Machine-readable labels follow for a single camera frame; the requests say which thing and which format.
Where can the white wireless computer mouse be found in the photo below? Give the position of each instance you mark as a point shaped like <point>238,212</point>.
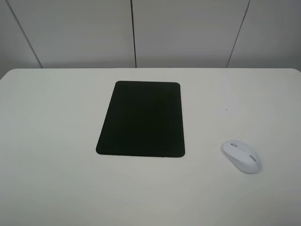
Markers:
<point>242,156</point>

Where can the black rectangular mouse pad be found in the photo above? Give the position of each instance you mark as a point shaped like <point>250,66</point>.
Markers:
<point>144,119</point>

